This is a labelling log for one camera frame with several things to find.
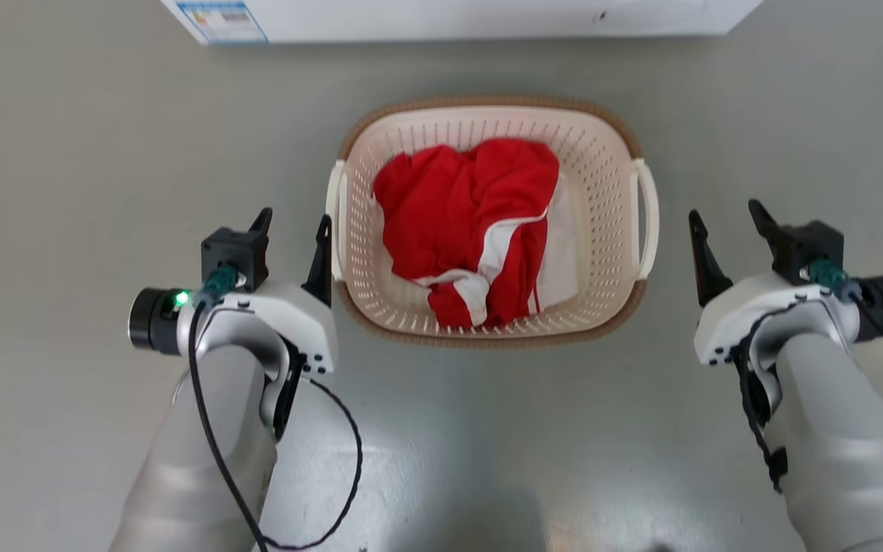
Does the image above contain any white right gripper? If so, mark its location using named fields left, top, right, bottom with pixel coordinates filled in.
left=688, top=199, right=861, bottom=367

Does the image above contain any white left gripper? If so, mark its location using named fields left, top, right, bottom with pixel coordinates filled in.
left=176, top=207, right=340, bottom=377

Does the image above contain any cream plastic laundry basket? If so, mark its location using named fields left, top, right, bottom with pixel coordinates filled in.
left=325, top=95, right=660, bottom=350

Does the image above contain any red garment with white stripe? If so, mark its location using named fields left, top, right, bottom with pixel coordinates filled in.
left=373, top=138, right=561, bottom=329

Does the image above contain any blue energy label sticker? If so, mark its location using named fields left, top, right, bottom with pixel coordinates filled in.
left=177, top=0, right=269, bottom=44

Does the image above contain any white front-load washing machine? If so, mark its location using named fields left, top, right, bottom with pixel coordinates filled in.
left=159, top=0, right=764, bottom=45

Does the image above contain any black right camera cable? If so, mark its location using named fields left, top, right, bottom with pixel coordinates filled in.
left=806, top=258, right=883, bottom=359

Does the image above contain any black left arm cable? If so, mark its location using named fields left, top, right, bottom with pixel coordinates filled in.
left=186, top=264, right=365, bottom=552

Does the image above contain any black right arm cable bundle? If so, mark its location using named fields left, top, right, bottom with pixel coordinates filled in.
left=730, top=302, right=789, bottom=494

